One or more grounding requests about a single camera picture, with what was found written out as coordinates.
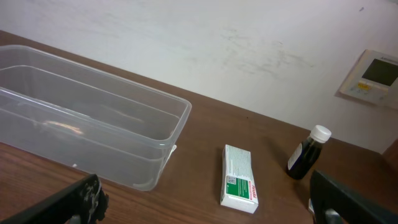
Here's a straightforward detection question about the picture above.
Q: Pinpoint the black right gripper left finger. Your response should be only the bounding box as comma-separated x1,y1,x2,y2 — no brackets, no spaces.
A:
1,174,109,224

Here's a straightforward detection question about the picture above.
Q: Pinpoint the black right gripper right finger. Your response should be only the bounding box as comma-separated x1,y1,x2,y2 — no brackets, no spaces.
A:
310,170,397,224

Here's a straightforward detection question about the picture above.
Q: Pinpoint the dark bottle white cap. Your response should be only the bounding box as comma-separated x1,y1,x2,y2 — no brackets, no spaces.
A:
286,125,331,180

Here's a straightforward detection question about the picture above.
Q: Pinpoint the white green medicine box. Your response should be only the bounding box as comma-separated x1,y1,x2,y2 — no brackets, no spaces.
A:
220,144,259,214

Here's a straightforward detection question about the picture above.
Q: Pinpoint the clear plastic container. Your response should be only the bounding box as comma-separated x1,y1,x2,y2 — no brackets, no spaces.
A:
1,45,192,191

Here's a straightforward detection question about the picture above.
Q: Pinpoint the white wall control panel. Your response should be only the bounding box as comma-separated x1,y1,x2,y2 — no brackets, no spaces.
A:
338,49,397,110

